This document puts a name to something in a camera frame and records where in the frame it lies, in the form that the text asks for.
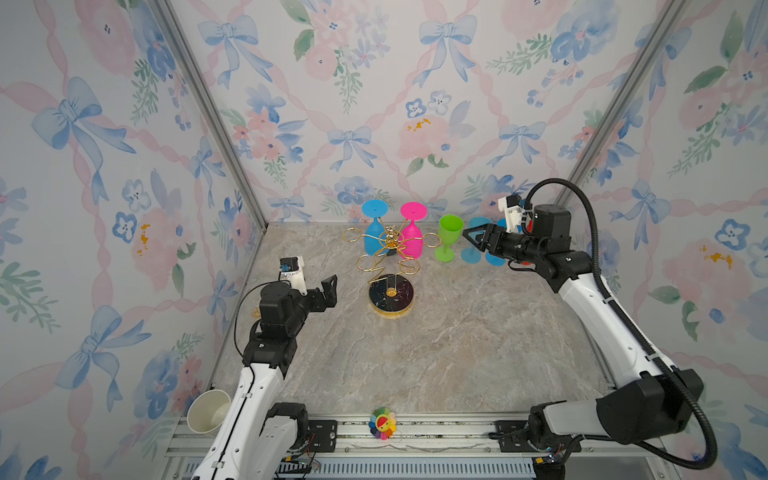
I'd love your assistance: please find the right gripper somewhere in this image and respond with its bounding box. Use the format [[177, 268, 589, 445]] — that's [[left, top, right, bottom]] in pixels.
[[462, 227, 544, 269]]

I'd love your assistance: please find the teal wine glass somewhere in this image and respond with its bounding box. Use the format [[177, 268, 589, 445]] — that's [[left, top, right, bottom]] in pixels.
[[461, 217, 489, 264]]

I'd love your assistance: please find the blue wine glass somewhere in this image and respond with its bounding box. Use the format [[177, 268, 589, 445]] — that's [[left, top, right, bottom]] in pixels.
[[362, 199, 389, 256], [485, 219, 507, 266]]

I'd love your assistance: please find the green wine glass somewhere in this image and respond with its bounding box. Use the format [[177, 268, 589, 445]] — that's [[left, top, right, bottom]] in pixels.
[[435, 214, 464, 263]]

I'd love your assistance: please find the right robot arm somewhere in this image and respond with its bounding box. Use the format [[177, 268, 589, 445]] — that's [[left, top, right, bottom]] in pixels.
[[462, 204, 703, 450]]

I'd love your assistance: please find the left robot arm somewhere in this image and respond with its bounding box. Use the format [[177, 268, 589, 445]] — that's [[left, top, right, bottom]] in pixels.
[[192, 275, 338, 479]]

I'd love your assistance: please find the pink wine glass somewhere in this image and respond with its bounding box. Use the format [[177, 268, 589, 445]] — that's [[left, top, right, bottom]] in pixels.
[[400, 202, 428, 260]]

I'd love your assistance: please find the rainbow flower toy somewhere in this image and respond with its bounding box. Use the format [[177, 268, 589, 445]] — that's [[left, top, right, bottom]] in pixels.
[[368, 407, 397, 441]]

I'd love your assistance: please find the white paper cup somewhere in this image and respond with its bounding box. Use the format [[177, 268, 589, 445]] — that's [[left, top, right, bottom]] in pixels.
[[186, 389, 231, 437]]

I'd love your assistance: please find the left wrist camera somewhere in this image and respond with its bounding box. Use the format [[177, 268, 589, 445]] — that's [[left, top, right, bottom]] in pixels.
[[278, 256, 307, 296]]

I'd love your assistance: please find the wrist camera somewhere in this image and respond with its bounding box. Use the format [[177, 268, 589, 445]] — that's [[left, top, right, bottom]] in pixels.
[[278, 256, 307, 296], [497, 194, 527, 234]]

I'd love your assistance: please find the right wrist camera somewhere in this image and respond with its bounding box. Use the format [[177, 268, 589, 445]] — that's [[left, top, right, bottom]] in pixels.
[[497, 194, 527, 234]]

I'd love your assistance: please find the gold wire glass rack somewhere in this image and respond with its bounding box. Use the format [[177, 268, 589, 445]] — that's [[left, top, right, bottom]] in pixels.
[[342, 227, 442, 317]]

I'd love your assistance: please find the aluminium mounting rail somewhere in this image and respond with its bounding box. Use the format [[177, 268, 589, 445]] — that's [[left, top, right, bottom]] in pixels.
[[161, 411, 679, 480]]

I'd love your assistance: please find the right frame post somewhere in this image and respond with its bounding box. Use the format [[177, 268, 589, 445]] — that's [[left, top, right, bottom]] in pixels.
[[567, 0, 691, 185]]

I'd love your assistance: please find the frame post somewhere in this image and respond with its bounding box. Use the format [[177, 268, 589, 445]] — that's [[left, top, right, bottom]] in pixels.
[[148, 0, 268, 234], [567, 0, 691, 185]]

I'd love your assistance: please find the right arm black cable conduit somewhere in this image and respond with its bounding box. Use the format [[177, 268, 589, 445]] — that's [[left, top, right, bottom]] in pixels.
[[523, 178, 719, 470]]

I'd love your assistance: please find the left frame post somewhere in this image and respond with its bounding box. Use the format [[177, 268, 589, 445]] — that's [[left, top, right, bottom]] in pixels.
[[148, 0, 268, 234]]

